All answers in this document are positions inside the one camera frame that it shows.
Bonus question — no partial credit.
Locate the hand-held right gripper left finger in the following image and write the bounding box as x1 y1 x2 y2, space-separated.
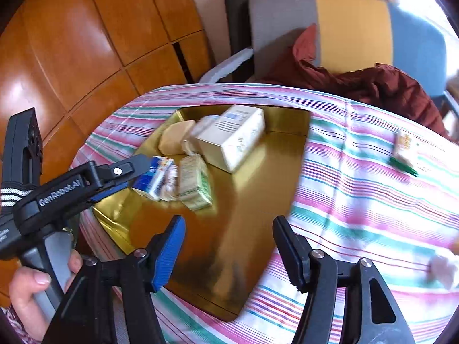
41 214 187 344

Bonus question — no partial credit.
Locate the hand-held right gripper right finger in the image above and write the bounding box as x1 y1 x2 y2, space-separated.
273 216 431 344

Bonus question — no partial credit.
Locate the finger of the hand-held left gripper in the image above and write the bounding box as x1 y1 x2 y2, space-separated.
89 183 131 204
88 153 151 189

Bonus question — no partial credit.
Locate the blue white snack packet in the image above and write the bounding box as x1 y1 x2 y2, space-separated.
131 156 174 201

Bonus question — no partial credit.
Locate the white snack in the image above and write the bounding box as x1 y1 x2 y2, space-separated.
160 165 180 202

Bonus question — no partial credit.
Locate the gold rectangular tin box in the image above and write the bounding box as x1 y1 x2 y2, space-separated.
91 105 311 322

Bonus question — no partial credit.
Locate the green white snack packet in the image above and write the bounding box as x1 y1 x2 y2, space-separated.
177 154 213 211

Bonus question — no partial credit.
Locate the clear plastic snack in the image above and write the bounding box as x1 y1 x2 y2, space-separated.
181 114 220 155

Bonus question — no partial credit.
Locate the white carton box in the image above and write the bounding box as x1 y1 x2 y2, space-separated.
195 105 266 173

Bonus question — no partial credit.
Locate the rice cracker packet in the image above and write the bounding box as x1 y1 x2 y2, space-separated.
389 129 420 177

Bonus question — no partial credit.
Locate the person's left forearm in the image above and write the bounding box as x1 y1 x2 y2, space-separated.
0 306 40 344

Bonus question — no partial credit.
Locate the person's left hand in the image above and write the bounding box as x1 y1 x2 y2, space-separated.
9 250 83 343

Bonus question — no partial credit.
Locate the striped tablecloth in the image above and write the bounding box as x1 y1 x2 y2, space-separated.
70 82 459 344

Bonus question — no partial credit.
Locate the wooden wardrobe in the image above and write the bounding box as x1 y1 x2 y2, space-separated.
0 0 216 294

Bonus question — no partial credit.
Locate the black rolled mat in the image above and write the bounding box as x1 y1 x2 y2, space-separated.
223 0 255 81

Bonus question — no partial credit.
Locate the dark red jacket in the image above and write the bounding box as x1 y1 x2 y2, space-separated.
258 23 449 138

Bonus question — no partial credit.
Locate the grey yellow blue chair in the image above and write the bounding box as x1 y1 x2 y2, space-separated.
199 0 459 122

